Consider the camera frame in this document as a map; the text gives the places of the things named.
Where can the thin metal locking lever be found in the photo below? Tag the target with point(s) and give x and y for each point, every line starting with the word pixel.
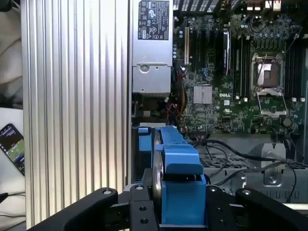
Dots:
pixel 262 67

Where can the metal disk bay cage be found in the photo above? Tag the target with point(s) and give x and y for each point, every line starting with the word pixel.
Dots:
pixel 255 187

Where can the black smartphone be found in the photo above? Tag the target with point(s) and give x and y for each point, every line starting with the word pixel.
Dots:
pixel 13 146

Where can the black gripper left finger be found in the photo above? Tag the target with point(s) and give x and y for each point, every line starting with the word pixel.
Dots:
pixel 96 209

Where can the black RAM slot bank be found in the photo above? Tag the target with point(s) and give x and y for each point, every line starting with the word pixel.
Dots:
pixel 294 69
pixel 241 67

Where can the green motherboard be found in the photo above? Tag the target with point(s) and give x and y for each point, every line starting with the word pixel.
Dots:
pixel 216 115

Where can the CPU socket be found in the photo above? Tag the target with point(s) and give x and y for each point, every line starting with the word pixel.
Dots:
pixel 268 74

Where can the silver power supply unit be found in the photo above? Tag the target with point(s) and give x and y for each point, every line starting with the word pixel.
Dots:
pixel 151 53

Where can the hard disk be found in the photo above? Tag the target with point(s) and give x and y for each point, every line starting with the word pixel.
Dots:
pixel 183 204

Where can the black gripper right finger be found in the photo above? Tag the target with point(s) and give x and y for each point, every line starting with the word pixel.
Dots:
pixel 264 211

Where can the grey open PC case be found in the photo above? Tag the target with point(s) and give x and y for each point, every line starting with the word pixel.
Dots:
pixel 130 72

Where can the white expansion slot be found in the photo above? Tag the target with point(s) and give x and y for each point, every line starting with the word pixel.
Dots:
pixel 186 45

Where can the round coin battery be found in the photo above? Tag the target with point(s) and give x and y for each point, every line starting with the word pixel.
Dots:
pixel 286 122

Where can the metal socket cover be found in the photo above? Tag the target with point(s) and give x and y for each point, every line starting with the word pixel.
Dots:
pixel 272 111

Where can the silver chipset heatsink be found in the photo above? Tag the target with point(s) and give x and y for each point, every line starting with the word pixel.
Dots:
pixel 202 94

